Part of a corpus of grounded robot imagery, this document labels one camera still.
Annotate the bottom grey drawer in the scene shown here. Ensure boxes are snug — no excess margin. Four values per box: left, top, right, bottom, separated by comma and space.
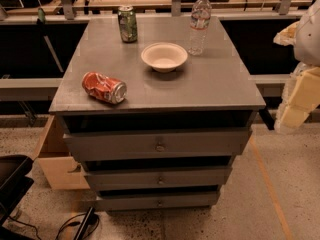
95, 191, 220, 211

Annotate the clear plastic water bottle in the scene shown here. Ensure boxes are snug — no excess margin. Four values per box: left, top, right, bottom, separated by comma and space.
188, 0, 212, 55

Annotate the green soda can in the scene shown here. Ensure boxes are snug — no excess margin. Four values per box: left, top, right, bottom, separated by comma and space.
118, 5, 138, 43

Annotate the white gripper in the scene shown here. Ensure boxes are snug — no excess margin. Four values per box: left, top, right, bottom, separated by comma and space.
273, 0, 320, 133

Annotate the white paper bowl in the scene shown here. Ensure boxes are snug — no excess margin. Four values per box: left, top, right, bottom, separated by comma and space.
141, 42, 188, 73

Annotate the light wooden box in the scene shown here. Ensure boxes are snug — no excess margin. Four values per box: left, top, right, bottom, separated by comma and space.
33, 115, 89, 190

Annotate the red coke can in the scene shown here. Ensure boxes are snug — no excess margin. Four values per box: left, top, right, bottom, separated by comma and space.
82, 72, 127, 104

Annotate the grey drawer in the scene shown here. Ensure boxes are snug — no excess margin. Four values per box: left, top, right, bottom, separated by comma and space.
95, 191, 220, 211
64, 128, 251, 161
84, 167, 232, 191

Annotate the black floor cable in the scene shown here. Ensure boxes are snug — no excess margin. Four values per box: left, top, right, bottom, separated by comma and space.
7, 206, 101, 240

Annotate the grey drawer cabinet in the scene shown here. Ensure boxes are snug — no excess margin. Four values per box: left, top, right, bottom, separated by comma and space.
50, 16, 265, 207

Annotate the black bin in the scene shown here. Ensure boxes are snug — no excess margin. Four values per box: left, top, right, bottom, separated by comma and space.
0, 154, 33, 240

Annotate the top grey drawer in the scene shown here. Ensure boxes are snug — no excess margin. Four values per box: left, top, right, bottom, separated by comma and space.
64, 128, 251, 161

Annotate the middle grey drawer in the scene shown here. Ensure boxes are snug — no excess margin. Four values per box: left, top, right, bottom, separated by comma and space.
84, 167, 232, 191

